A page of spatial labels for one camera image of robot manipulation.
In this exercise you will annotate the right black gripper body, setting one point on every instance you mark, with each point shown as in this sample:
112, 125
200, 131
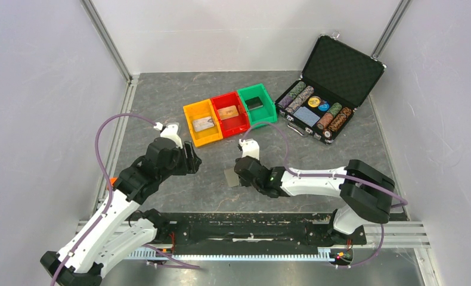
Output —
242, 182

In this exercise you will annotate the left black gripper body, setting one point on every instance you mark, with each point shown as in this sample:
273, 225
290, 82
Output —
178, 165

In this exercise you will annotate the grey card holder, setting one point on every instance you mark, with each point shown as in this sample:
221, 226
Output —
232, 178

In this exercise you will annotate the tan card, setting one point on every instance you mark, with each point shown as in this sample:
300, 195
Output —
228, 112

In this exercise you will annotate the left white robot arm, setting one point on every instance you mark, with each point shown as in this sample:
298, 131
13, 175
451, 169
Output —
94, 251

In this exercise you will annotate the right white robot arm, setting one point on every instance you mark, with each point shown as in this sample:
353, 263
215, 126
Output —
367, 193

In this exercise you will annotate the silver card in yellow bin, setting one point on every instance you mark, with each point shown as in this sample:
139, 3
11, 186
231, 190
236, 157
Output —
203, 123

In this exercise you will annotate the blue playing card deck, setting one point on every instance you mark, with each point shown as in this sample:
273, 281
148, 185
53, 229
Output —
307, 116

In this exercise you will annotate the yellow plastic bin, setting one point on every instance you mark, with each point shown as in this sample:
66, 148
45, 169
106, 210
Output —
198, 110

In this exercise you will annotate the red plastic bin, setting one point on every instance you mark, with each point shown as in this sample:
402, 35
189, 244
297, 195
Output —
236, 125

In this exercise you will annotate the orange blue toy car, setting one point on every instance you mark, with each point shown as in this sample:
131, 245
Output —
113, 182

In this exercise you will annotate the green plastic bin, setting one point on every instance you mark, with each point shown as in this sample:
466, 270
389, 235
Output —
267, 113

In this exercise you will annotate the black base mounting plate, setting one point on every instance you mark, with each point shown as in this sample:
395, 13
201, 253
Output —
251, 233

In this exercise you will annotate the purple poker chip row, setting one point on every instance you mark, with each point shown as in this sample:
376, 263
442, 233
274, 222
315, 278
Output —
290, 106

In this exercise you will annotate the green poker chip row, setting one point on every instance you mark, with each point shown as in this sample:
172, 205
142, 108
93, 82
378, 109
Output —
296, 90

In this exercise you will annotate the yellow dealer button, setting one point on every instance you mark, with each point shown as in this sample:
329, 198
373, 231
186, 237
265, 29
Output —
314, 101

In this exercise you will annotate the brown poker chip row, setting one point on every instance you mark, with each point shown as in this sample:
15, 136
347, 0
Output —
334, 117

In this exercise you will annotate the blue dealer button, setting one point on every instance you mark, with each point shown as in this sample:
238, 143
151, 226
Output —
324, 106

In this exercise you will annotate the black poker chip case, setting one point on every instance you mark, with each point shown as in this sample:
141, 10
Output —
338, 73

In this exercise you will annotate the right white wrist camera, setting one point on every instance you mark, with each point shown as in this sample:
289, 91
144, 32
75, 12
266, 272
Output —
249, 148

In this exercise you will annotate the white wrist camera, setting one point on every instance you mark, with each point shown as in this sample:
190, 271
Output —
249, 148
170, 131

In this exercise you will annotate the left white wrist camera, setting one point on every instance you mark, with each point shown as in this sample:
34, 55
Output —
170, 131

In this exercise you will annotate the left aluminium frame post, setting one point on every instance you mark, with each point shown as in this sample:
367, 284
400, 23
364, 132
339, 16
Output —
102, 31

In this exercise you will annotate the aluminium frame post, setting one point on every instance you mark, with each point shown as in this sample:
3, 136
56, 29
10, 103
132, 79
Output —
102, 31
389, 30

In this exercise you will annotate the right aluminium frame post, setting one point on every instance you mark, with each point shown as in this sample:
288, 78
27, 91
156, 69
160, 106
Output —
389, 30

